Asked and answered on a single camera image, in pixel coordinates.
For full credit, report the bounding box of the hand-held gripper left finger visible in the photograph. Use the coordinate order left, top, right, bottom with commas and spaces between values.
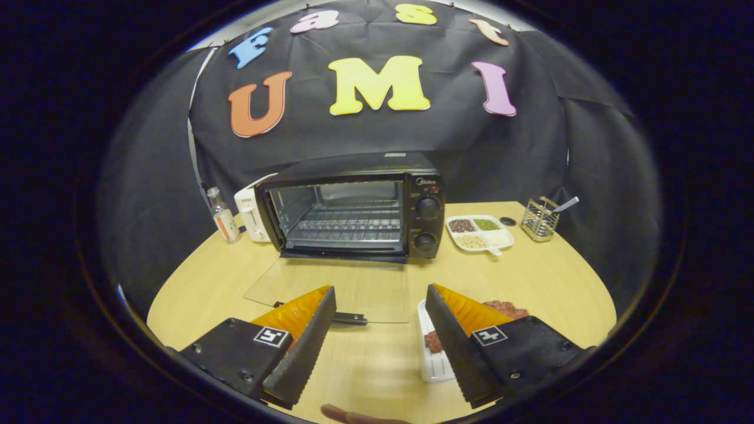
177, 285, 338, 410

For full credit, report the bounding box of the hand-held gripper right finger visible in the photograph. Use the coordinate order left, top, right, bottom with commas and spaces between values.
425, 283, 593, 410

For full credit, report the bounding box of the reddish-brown meat piece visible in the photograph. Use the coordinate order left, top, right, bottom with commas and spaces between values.
424, 300, 530, 354

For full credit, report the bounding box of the black toaster oven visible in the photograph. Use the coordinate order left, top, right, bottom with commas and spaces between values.
244, 152, 445, 326

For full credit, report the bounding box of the white bread toaster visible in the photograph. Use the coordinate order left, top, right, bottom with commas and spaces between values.
234, 173, 279, 243

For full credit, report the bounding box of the small white rectangular tray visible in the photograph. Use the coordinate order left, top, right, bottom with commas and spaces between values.
417, 299, 455, 383

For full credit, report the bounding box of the white divided dish of beans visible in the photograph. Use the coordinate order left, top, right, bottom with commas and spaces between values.
445, 214, 515, 257

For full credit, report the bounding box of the clear glass bottle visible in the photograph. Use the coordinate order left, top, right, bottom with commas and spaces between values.
207, 187, 242, 244

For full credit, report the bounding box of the wire metal utensil holder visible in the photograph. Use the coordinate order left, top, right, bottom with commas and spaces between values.
520, 197, 560, 243

